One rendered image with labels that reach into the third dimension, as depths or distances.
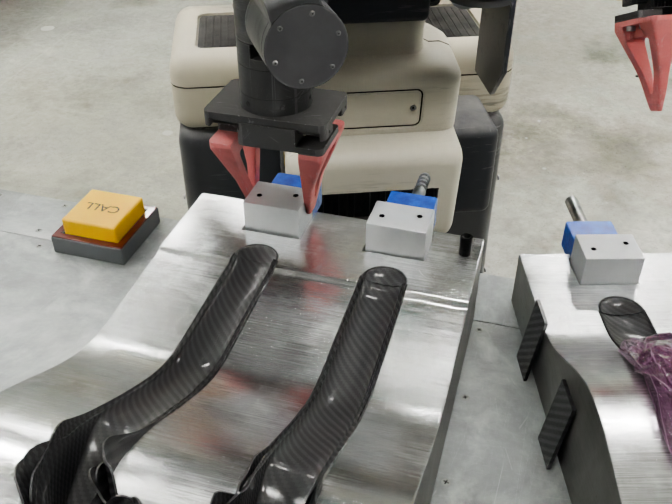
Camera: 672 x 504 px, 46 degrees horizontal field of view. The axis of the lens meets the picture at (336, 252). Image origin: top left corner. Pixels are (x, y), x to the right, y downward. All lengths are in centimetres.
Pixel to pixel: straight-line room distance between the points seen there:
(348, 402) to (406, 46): 55
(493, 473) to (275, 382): 18
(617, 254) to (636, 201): 181
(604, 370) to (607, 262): 14
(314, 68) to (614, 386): 29
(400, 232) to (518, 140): 211
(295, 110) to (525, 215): 177
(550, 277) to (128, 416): 38
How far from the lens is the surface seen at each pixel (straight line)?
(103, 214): 83
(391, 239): 64
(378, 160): 98
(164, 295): 63
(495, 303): 76
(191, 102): 125
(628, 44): 71
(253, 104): 62
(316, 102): 64
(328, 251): 66
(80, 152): 273
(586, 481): 58
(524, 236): 226
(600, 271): 70
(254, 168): 69
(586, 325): 67
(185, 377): 57
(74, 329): 75
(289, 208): 66
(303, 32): 52
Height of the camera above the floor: 128
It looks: 37 degrees down
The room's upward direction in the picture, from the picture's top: straight up
